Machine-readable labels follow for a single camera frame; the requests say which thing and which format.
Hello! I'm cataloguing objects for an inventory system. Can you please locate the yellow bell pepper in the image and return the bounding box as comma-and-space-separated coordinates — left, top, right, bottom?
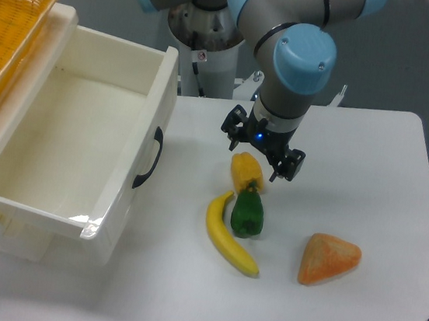
230, 152, 264, 194

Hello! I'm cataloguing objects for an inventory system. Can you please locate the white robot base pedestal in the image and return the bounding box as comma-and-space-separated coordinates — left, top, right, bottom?
168, 2, 244, 99

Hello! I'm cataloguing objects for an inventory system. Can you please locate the orange triangular bread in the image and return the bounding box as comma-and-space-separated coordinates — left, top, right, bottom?
297, 232, 362, 286

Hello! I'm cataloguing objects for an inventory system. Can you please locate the yellow banana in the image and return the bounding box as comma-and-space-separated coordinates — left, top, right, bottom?
205, 190, 260, 278

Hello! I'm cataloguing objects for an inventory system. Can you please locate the green bell pepper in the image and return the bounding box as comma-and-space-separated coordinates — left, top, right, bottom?
230, 181, 264, 239

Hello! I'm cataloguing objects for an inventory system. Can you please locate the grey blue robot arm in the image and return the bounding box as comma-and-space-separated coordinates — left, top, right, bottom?
138, 0, 388, 180

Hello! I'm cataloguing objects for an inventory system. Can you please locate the black drawer handle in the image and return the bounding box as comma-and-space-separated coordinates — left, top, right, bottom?
131, 126, 164, 190

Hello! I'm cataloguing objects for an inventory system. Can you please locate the white drawer cabinet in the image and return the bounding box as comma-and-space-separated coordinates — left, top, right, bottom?
0, 0, 82, 265

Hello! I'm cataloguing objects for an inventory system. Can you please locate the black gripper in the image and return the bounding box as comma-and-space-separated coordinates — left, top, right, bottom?
221, 105, 306, 183

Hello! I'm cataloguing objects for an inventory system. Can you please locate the white open drawer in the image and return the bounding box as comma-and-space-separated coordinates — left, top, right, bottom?
0, 26, 179, 264

